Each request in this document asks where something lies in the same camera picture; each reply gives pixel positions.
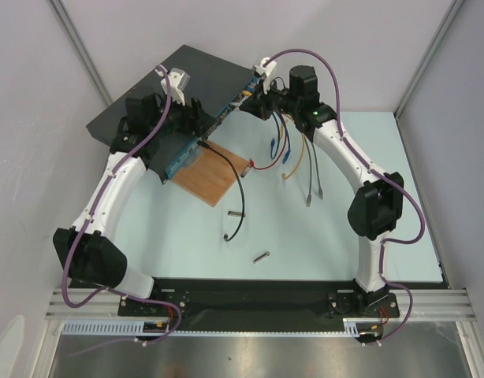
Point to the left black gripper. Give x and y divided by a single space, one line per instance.
195 120

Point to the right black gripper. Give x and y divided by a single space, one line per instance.
262 105

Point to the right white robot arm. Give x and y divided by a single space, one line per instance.
377 203

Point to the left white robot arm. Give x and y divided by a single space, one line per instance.
86 250

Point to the wooden board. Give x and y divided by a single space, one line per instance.
206 176

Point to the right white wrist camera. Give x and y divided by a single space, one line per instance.
265 71

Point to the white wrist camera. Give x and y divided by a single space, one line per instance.
265 71
174 83

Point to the dark grey network switch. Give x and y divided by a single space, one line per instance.
171 111

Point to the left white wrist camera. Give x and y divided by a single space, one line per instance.
174 83

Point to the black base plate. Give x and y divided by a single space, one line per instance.
215 305

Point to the aluminium rail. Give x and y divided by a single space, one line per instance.
444 305

